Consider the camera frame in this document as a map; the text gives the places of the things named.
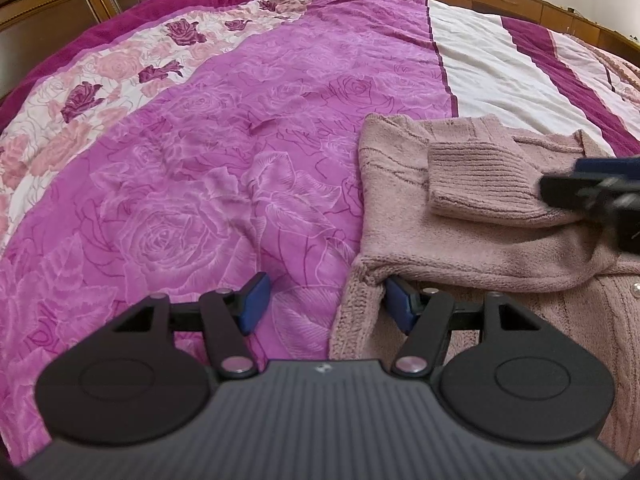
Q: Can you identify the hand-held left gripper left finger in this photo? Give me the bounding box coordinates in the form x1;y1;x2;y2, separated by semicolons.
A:
112;271;273;380

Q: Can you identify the pink cable knit sweater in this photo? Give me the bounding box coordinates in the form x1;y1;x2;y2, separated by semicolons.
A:
327;112;640;466

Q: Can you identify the wooden headboard cabinet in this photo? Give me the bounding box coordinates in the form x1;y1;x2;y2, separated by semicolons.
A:
0;0;201;98

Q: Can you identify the magenta floral bedspread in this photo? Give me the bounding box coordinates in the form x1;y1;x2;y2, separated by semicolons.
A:
0;0;640;461

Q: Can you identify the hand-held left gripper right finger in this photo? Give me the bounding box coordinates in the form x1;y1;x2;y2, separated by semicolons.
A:
382;275;551;379

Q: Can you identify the pink crochet pillow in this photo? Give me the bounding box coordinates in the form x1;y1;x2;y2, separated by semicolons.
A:
570;35;640;92

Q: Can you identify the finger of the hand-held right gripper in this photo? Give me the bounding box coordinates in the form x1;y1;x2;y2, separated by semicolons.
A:
540;174;618;213
574;156;640;181

